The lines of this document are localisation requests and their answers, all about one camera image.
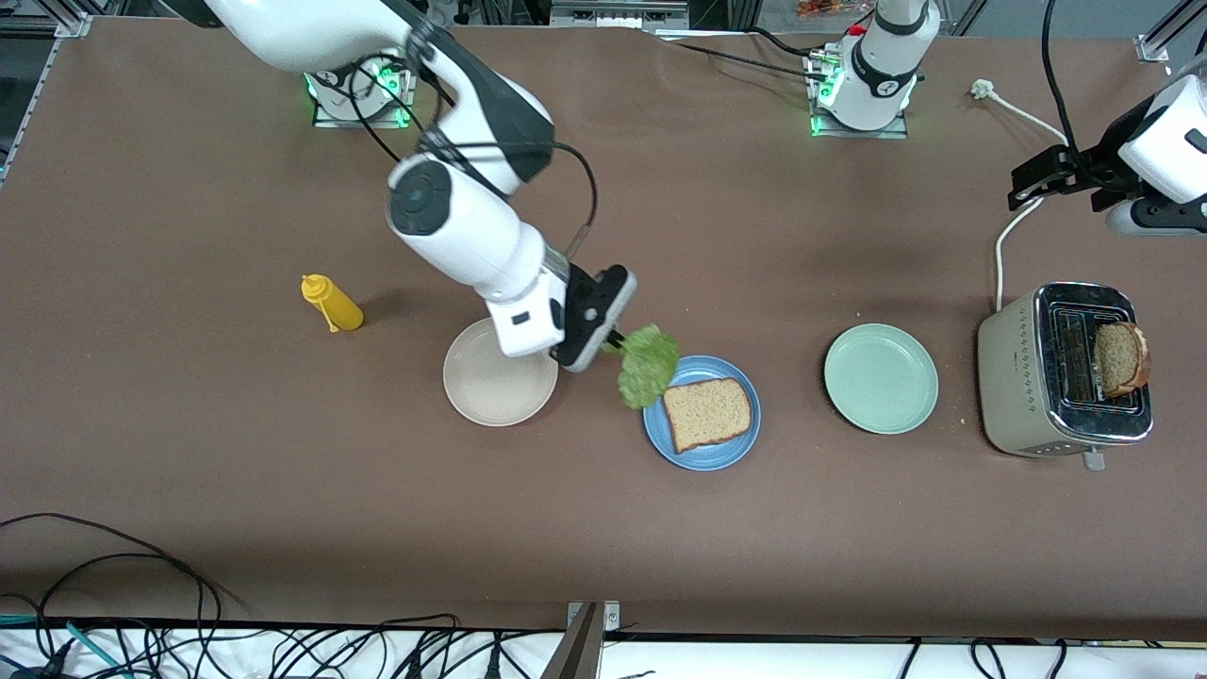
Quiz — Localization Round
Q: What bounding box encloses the yellow mustard squeeze bottle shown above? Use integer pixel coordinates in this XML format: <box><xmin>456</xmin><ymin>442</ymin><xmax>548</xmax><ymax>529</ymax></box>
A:
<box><xmin>301</xmin><ymin>273</ymin><xmax>365</xmax><ymax>334</ymax></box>

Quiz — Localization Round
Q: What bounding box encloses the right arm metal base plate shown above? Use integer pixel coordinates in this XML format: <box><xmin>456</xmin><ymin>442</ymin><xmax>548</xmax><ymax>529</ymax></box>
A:
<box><xmin>306</xmin><ymin>57</ymin><xmax>418</xmax><ymax>128</ymax></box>

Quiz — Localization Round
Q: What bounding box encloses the light green round plate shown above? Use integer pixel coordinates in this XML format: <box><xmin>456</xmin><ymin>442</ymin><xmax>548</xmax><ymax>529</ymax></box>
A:
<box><xmin>823</xmin><ymin>323</ymin><xmax>940</xmax><ymax>436</ymax></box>

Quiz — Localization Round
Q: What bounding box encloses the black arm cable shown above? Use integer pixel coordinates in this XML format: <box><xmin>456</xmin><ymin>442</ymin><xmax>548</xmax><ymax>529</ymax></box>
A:
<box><xmin>344</xmin><ymin>19</ymin><xmax>601</xmax><ymax>260</ymax></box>
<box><xmin>1041</xmin><ymin>0</ymin><xmax>1081</xmax><ymax>157</ymax></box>

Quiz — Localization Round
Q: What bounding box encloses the beige chrome toaster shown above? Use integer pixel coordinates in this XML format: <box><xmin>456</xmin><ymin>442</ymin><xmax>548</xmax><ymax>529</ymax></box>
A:
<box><xmin>977</xmin><ymin>282</ymin><xmax>1154</xmax><ymax>471</ymax></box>

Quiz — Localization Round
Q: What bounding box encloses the short black looped cable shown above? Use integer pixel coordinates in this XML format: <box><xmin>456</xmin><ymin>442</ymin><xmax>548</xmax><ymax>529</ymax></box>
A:
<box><xmin>36</xmin><ymin>553</ymin><xmax>207</xmax><ymax>654</ymax></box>

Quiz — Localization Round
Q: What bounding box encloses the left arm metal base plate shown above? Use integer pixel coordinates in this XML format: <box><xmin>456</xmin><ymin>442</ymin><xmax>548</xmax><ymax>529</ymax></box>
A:
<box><xmin>804</xmin><ymin>47</ymin><xmax>911</xmax><ymax>141</ymax></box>

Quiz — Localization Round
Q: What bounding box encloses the silver metal bracket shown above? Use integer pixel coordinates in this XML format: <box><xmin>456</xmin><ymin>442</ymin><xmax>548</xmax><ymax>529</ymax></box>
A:
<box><xmin>566</xmin><ymin>601</ymin><xmax>621</xmax><ymax>635</ymax></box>

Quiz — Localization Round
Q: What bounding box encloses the green lettuce leaf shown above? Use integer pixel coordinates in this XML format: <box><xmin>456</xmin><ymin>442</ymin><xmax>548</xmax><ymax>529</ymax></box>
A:
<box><xmin>617</xmin><ymin>324</ymin><xmax>681</xmax><ymax>411</ymax></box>

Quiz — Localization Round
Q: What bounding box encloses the beige round plate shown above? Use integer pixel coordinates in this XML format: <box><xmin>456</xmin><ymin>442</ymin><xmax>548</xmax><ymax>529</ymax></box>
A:
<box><xmin>442</xmin><ymin>317</ymin><xmax>559</xmax><ymax>428</ymax></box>

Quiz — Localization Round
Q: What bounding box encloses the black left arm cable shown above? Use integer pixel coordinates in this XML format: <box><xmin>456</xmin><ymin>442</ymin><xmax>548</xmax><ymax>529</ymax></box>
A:
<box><xmin>1041</xmin><ymin>0</ymin><xmax>1081</xmax><ymax>157</ymax></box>

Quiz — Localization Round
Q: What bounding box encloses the grey power strip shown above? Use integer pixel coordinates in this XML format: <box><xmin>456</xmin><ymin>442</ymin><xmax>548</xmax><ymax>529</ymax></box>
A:
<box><xmin>552</xmin><ymin>0</ymin><xmax>690</xmax><ymax>28</ymax></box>

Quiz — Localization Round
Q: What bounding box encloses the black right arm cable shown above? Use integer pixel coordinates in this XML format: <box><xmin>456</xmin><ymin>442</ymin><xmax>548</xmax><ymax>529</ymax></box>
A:
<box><xmin>344</xmin><ymin>19</ymin><xmax>601</xmax><ymax>260</ymax></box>

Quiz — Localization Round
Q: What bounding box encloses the thick black base cable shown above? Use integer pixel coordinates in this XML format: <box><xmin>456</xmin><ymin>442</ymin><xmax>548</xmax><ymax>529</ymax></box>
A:
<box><xmin>750</xmin><ymin>25</ymin><xmax>823</xmax><ymax>58</ymax></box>

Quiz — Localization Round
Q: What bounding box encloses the blue round plate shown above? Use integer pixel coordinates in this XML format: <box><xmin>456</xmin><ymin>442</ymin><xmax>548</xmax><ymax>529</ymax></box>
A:
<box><xmin>642</xmin><ymin>355</ymin><xmax>762</xmax><ymax>472</ymax></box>

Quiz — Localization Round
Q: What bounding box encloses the aluminium frame profile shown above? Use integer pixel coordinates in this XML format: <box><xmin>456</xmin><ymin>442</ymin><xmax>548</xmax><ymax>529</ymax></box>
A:
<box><xmin>14</xmin><ymin>0</ymin><xmax>128</xmax><ymax>39</ymax></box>
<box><xmin>1136</xmin><ymin>0</ymin><xmax>1207</xmax><ymax>63</ymax></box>

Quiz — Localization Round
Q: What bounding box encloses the thin black base cable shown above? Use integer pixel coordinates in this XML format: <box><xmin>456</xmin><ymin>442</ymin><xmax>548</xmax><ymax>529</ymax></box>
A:
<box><xmin>674</xmin><ymin>41</ymin><xmax>827</xmax><ymax>80</ymax></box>

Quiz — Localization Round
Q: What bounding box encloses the white toaster power cord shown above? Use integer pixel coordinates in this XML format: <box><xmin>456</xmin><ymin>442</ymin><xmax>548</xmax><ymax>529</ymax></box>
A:
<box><xmin>971</xmin><ymin>80</ymin><xmax>1066</xmax><ymax>312</ymax></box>

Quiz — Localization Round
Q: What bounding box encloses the long black looped cable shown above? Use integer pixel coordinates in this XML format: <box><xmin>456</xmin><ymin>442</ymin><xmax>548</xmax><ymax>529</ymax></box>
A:
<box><xmin>0</xmin><ymin>513</ymin><xmax>248</xmax><ymax>628</ymax></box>

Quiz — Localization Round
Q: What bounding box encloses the teal cable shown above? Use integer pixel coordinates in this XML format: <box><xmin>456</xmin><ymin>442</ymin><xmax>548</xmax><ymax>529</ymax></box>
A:
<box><xmin>0</xmin><ymin>615</ymin><xmax>128</xmax><ymax>678</ymax></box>

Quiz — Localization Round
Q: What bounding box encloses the brown bread slice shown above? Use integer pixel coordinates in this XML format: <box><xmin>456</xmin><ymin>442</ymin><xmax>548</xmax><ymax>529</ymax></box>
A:
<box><xmin>662</xmin><ymin>377</ymin><xmax>754</xmax><ymax>455</ymax></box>
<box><xmin>1094</xmin><ymin>321</ymin><xmax>1152</xmax><ymax>398</ymax></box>

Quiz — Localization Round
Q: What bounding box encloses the grey metal pole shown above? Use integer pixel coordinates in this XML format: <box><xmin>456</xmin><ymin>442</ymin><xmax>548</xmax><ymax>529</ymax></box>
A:
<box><xmin>539</xmin><ymin>604</ymin><xmax>604</xmax><ymax>679</ymax></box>

